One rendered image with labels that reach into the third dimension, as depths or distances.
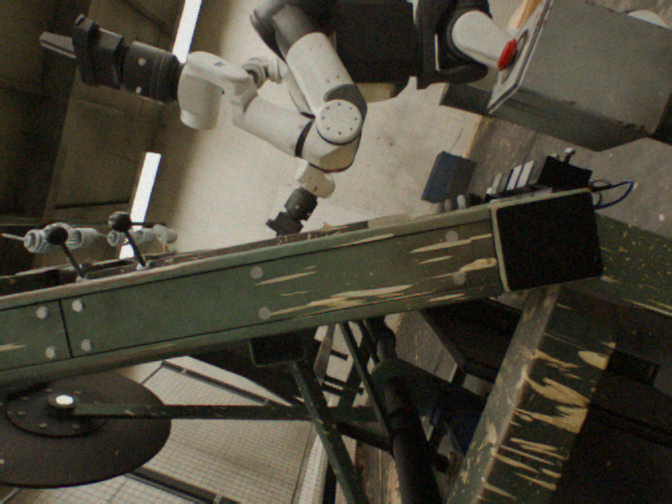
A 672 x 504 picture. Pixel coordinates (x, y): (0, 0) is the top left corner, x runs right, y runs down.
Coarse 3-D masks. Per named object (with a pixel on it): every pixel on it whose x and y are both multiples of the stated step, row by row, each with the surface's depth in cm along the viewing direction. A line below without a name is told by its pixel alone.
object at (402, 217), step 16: (48, 224) 133; (64, 224) 135; (352, 224) 127; (368, 224) 126; (384, 224) 126; (272, 240) 128; (288, 240) 128; (304, 240) 128; (176, 256) 130; (192, 256) 129; (208, 256) 129; (32, 272) 130; (64, 272) 132; (96, 272) 131; (112, 272) 131; (128, 272) 131
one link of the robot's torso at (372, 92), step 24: (336, 0) 92; (360, 0) 93; (384, 0) 94; (360, 24) 93; (384, 24) 94; (408, 24) 96; (336, 48) 93; (360, 48) 94; (384, 48) 94; (408, 48) 96; (288, 72) 94; (360, 72) 96; (384, 72) 97; (408, 72) 99; (384, 96) 106
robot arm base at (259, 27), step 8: (328, 0) 79; (328, 8) 80; (336, 8) 81; (256, 16) 82; (328, 16) 83; (336, 16) 82; (256, 24) 81; (320, 24) 84; (328, 24) 83; (336, 24) 84; (256, 32) 82; (264, 32) 82; (328, 32) 84; (264, 40) 82; (272, 40) 83; (272, 48) 84; (280, 56) 86
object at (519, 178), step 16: (544, 160) 80; (496, 176) 108; (512, 176) 96; (528, 176) 86; (544, 176) 80; (560, 176) 80; (576, 176) 80; (496, 192) 105; (512, 192) 96; (528, 192) 90; (544, 192) 81; (592, 192) 95; (624, 192) 80
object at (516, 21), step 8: (528, 0) 343; (536, 0) 343; (520, 8) 361; (528, 8) 344; (536, 8) 344; (512, 16) 385; (520, 16) 349; (528, 16) 344; (512, 24) 373; (520, 24) 347
